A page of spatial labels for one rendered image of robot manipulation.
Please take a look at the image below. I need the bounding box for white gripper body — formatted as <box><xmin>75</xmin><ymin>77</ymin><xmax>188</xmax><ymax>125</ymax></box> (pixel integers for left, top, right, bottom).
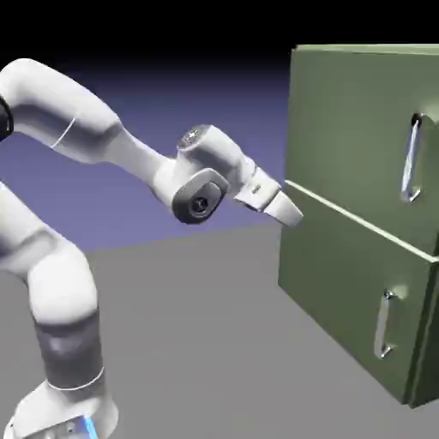
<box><xmin>264</xmin><ymin>190</ymin><xmax>304</xmax><ymax>228</ymax></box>

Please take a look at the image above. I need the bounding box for green painted cabinet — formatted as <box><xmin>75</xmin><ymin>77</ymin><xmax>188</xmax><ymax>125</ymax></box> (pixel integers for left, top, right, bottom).
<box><xmin>277</xmin><ymin>43</ymin><xmax>439</xmax><ymax>410</ymax></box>

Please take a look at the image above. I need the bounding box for green cabinet door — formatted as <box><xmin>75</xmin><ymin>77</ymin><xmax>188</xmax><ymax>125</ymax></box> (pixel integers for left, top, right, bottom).
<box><xmin>285</xmin><ymin>47</ymin><xmax>439</xmax><ymax>257</ymax></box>
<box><xmin>277</xmin><ymin>184</ymin><xmax>434</xmax><ymax>406</ymax></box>

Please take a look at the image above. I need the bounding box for silver curved metal handle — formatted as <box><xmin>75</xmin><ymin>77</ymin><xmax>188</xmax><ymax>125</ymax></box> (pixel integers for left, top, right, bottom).
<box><xmin>373</xmin><ymin>290</ymin><xmax>396</xmax><ymax>360</ymax></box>
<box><xmin>400</xmin><ymin>111</ymin><xmax>425</xmax><ymax>203</ymax></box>

